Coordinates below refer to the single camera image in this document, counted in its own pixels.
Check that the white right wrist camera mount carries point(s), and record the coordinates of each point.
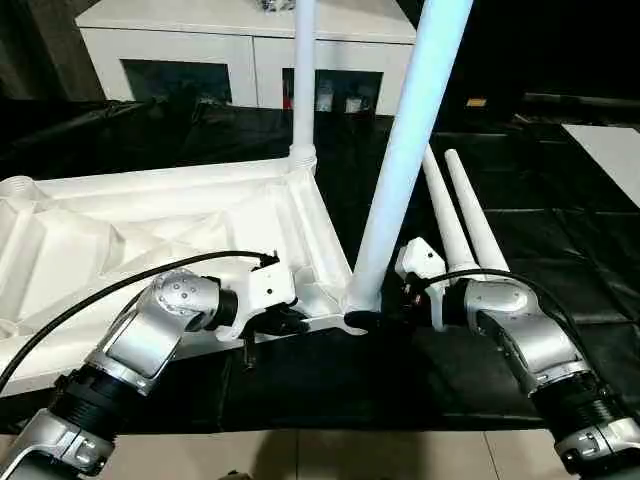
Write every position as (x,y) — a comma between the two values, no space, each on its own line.
(420,255)

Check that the white cabinet with glass doors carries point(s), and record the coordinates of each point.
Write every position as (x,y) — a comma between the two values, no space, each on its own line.
(200,35)

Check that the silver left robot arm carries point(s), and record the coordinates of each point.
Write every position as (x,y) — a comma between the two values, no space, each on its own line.
(150,340)

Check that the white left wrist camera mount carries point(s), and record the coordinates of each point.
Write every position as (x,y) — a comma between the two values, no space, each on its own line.
(265,290)

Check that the white plastic table leg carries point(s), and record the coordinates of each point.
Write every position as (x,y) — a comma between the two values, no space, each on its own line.
(445,210)
(415,125)
(303,75)
(475,215)

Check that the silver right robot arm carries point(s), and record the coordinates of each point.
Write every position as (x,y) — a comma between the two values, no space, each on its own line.
(530,340)

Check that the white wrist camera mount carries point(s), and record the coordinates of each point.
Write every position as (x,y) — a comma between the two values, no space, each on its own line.
(420,255)
(265,290)

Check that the small tan label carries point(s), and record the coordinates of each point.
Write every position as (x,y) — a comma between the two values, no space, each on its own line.
(476,103)

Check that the black work mat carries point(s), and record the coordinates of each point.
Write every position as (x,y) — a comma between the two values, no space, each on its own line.
(350,380)

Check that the white plastic table top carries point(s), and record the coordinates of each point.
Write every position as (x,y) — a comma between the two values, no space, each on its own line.
(100,225)

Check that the black metal rail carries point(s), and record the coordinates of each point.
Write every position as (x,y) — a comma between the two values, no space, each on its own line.
(580,99)

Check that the white flat board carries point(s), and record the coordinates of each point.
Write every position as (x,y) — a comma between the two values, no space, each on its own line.
(610,155)

